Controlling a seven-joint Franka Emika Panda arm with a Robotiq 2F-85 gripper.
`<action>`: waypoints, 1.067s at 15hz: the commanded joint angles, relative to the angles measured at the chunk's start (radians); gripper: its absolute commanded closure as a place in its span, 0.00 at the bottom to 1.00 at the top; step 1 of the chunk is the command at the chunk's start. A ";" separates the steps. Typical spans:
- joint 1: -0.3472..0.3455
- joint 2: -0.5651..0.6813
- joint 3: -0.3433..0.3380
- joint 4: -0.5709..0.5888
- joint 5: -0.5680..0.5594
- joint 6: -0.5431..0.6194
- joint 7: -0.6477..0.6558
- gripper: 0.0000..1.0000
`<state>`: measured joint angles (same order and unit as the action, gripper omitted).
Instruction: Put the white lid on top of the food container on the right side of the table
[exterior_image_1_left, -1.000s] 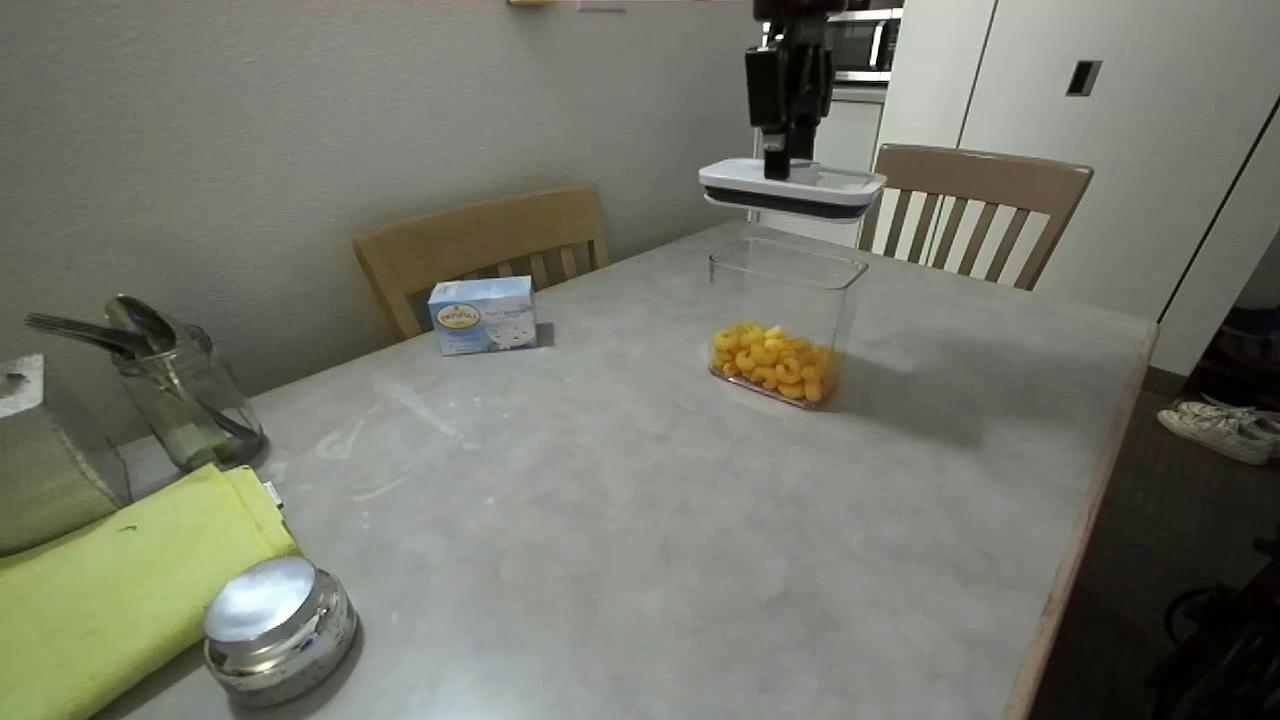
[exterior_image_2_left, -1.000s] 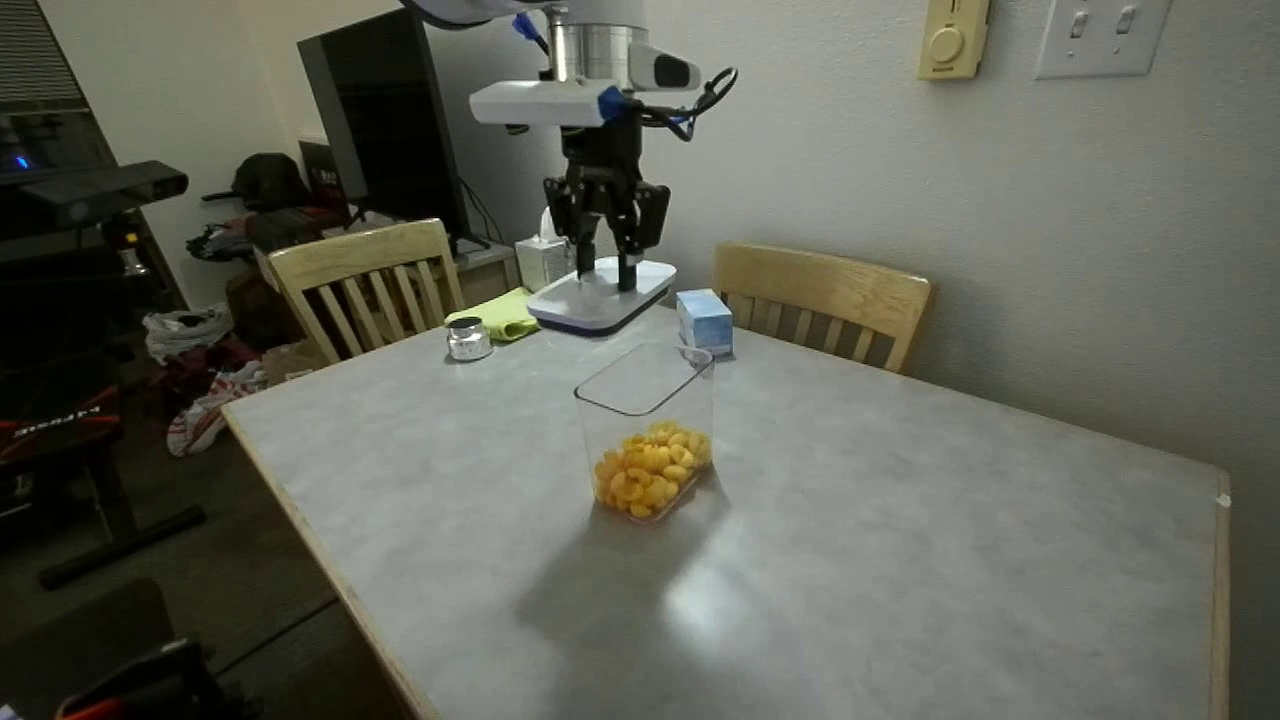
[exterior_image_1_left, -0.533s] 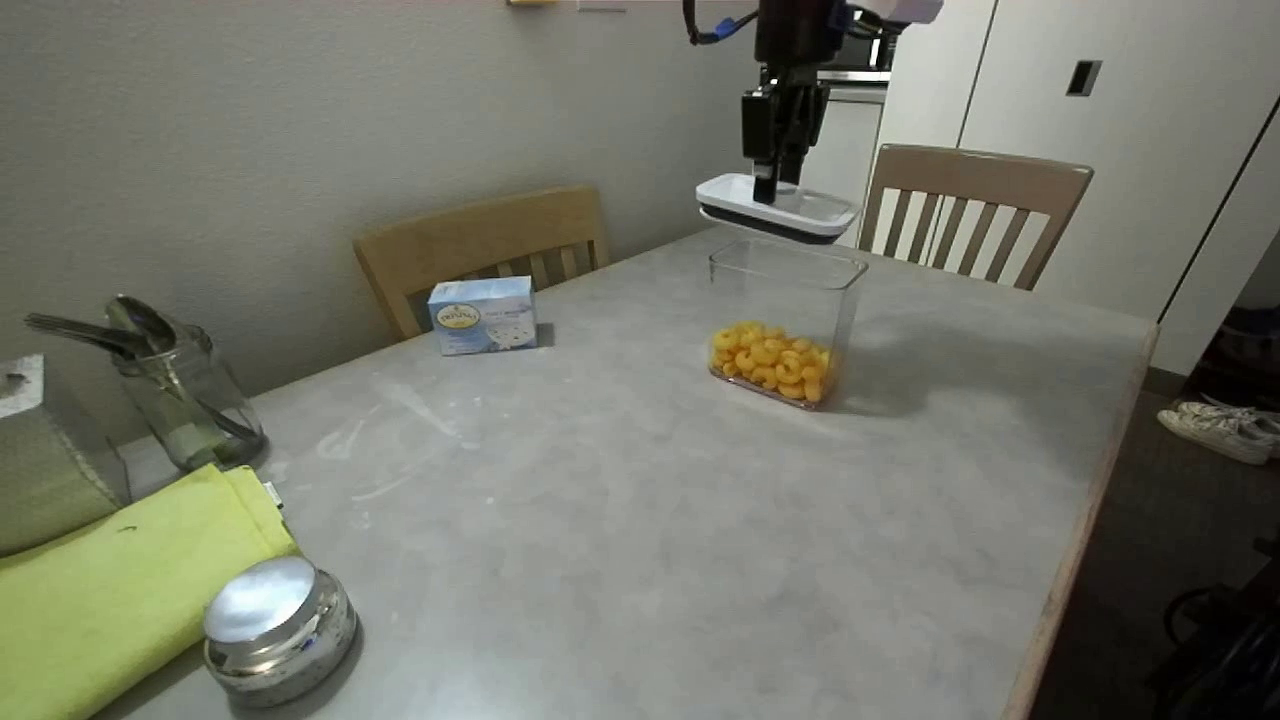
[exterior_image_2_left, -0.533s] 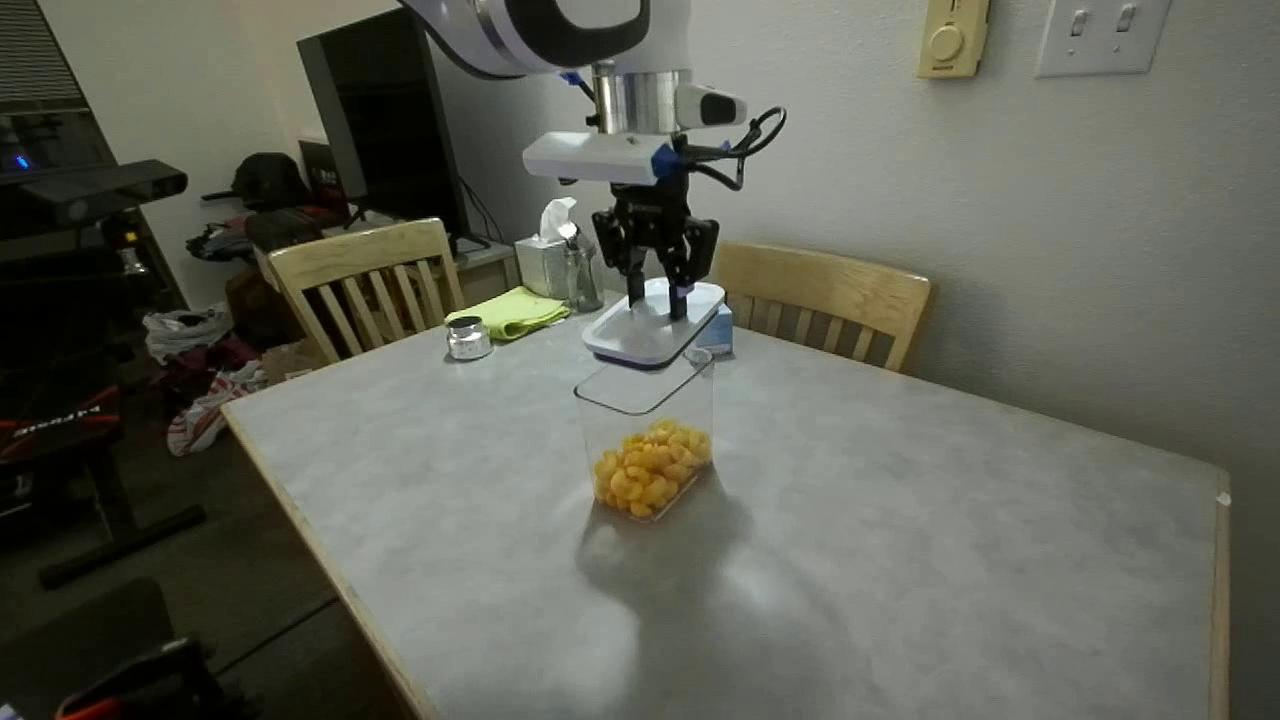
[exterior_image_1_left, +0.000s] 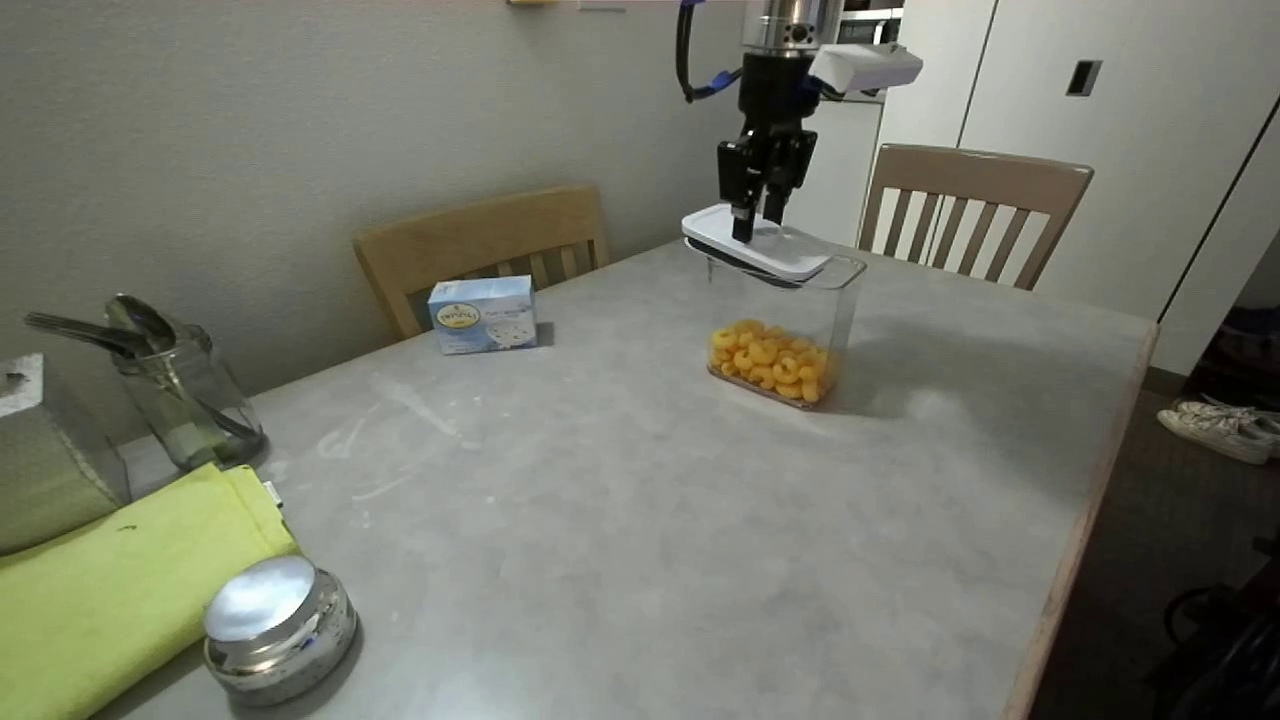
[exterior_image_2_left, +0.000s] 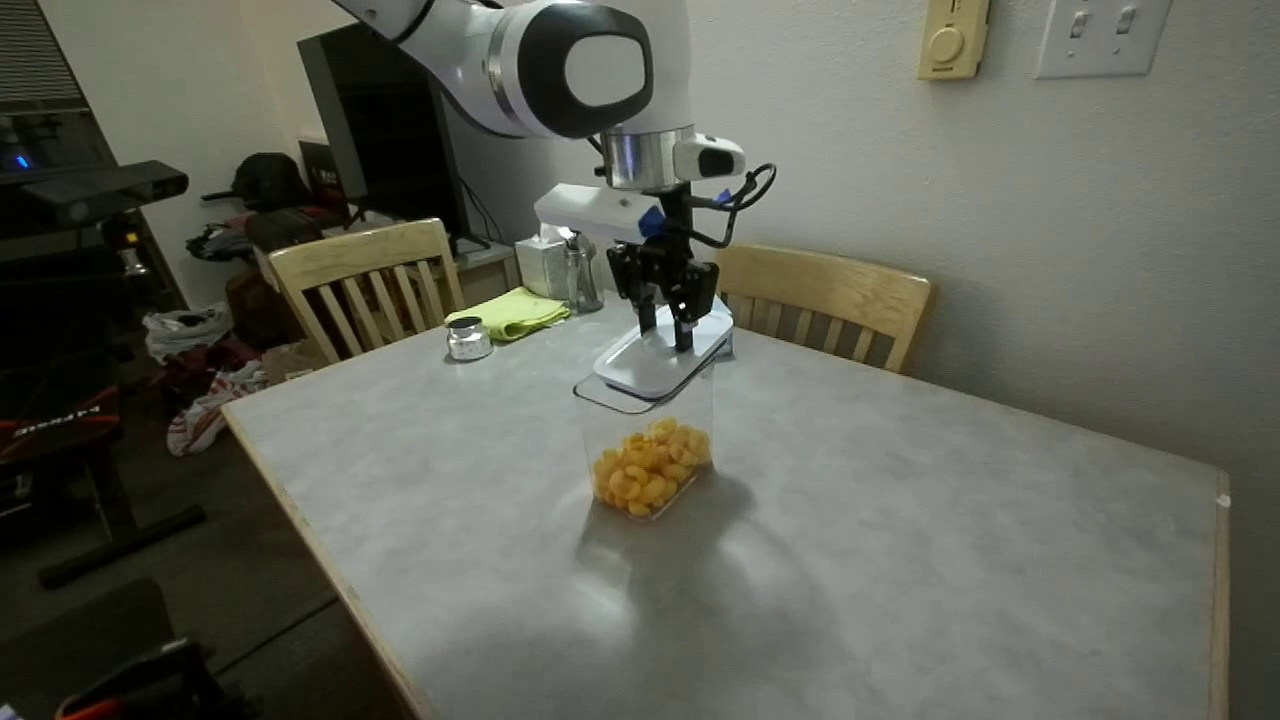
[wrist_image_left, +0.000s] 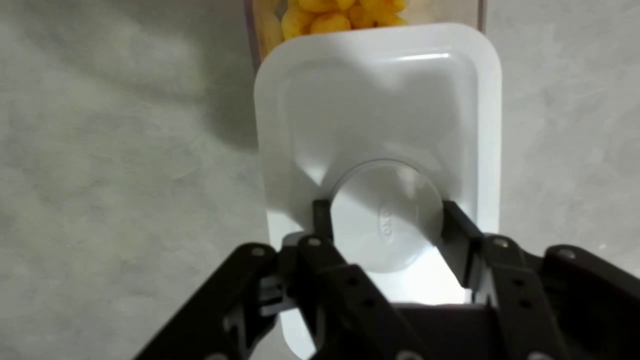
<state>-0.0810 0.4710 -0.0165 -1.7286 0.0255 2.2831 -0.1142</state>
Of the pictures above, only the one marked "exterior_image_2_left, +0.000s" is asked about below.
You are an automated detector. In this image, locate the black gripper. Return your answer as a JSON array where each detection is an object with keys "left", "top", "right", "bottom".
[{"left": 603, "top": 186, "right": 724, "bottom": 356}]

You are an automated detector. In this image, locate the white rectangular container lid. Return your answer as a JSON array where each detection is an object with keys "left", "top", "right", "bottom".
[{"left": 590, "top": 294, "right": 742, "bottom": 407}]

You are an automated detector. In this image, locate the clear plastic food container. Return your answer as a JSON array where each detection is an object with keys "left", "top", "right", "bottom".
[{"left": 571, "top": 331, "right": 724, "bottom": 524}]

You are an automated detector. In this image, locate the green cloth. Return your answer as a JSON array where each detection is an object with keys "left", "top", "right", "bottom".
[{"left": 446, "top": 286, "right": 577, "bottom": 348}]

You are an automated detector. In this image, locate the wooden chair with slats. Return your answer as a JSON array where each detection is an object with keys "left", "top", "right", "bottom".
[
  {"left": 713, "top": 241, "right": 935, "bottom": 377},
  {"left": 266, "top": 215, "right": 469, "bottom": 370}
]

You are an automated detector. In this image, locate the black monitor screen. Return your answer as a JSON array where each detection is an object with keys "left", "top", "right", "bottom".
[{"left": 294, "top": 19, "right": 474, "bottom": 243}]

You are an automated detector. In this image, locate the red and white clothes pile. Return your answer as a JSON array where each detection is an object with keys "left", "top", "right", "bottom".
[{"left": 145, "top": 331, "right": 314, "bottom": 461}]

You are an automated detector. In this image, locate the black equipment stand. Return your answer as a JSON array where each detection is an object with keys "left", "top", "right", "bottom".
[{"left": 0, "top": 225, "right": 211, "bottom": 591}]

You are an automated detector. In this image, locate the black and red bag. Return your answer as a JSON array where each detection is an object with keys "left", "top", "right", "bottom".
[{"left": 52, "top": 636, "right": 257, "bottom": 720}]

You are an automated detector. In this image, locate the black device with blue light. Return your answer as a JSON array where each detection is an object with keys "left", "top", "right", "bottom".
[{"left": 0, "top": 106, "right": 113, "bottom": 186}]

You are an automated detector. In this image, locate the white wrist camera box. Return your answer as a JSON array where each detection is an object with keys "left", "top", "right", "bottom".
[{"left": 534, "top": 181, "right": 668, "bottom": 253}]

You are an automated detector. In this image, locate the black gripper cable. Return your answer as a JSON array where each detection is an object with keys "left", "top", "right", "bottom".
[{"left": 684, "top": 162, "right": 781, "bottom": 253}]

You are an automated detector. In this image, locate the white light switch plate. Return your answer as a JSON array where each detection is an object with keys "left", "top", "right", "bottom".
[{"left": 1034, "top": 0, "right": 1175, "bottom": 85}]

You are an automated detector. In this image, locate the black stereo camera bar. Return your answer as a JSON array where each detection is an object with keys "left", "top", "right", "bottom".
[{"left": 20, "top": 158, "right": 193, "bottom": 231}]

